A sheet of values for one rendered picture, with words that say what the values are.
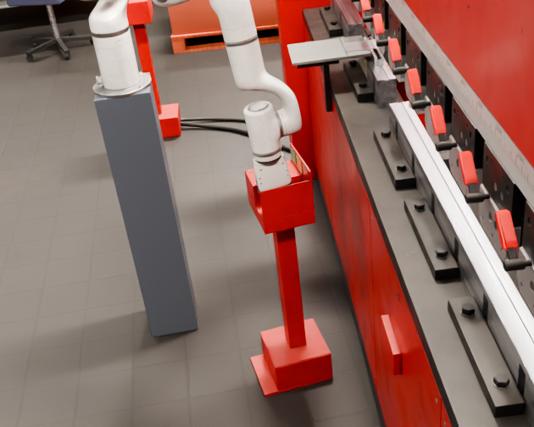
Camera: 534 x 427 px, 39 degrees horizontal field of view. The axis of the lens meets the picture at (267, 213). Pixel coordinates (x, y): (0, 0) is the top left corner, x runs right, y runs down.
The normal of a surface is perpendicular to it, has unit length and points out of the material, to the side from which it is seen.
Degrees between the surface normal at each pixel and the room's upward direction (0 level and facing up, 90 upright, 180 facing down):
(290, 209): 90
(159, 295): 90
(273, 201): 90
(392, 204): 0
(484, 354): 0
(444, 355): 0
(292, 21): 90
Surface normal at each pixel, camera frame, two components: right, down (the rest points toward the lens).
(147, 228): 0.14, 0.52
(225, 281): -0.11, -0.84
